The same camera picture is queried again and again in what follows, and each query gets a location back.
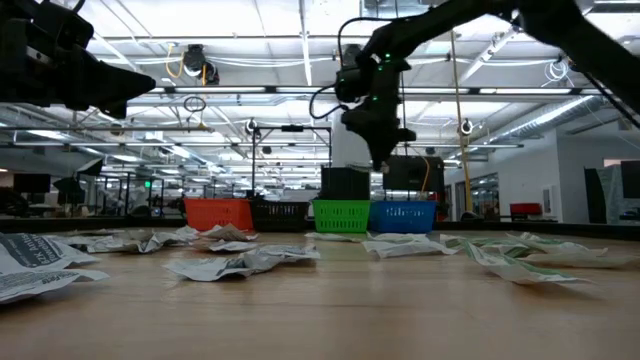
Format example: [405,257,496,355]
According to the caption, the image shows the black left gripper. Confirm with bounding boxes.
[0,19,157,120]

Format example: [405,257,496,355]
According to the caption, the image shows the black softbox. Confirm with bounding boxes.
[76,158,105,178]

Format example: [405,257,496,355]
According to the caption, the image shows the black stacked crates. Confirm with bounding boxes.
[320,165,372,202]

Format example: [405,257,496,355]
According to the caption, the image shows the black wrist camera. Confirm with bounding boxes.
[29,0,96,51]
[333,63,375,105]

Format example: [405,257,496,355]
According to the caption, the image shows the blue plastic bin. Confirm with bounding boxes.
[368,200,438,235]

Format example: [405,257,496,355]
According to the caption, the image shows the long light bar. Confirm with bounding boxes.
[149,85,601,97]

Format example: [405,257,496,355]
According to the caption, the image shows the black retractable cable reel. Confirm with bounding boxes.
[180,43,222,87]
[341,43,363,67]

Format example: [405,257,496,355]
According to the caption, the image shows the yellow hanging cable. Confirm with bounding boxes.
[448,29,474,215]

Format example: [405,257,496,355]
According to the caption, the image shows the white packet black label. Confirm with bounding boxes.
[113,229,177,254]
[163,255,266,283]
[192,239,260,253]
[213,223,260,239]
[242,244,322,265]
[198,229,241,242]
[0,232,101,275]
[0,268,110,305]
[63,234,132,254]

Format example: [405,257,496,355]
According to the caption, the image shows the red box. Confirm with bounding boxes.
[509,201,544,218]

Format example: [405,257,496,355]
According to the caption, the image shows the white packet red label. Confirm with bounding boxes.
[174,225,202,242]
[69,227,129,237]

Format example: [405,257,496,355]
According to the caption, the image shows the black plastic bin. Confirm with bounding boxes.
[248,199,312,233]

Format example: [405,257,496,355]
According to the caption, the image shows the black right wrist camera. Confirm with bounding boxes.
[333,63,375,105]

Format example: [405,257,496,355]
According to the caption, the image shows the black standing panel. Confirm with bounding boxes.
[583,167,608,225]

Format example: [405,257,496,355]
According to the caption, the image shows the white coiled cable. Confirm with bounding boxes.
[543,58,571,87]

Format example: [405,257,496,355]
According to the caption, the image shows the black right camera cable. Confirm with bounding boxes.
[308,16,396,121]

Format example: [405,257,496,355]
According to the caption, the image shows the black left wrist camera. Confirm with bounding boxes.
[29,0,96,51]

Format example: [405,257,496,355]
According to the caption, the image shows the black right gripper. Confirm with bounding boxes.
[343,57,417,172]

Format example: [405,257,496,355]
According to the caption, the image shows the black monitor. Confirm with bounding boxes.
[12,172,52,195]
[381,154,446,194]
[620,160,640,201]

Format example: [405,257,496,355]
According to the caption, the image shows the green plastic bin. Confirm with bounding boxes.
[310,199,372,234]

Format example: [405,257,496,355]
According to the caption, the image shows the black studio lamp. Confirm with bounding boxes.
[52,176,87,207]

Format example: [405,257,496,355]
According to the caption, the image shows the orange plastic bin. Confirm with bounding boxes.
[183,198,255,233]

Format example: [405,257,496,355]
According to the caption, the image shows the black aluminium table frame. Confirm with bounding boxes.
[0,214,640,242]

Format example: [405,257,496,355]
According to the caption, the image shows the white square pillar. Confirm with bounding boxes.
[331,119,375,169]

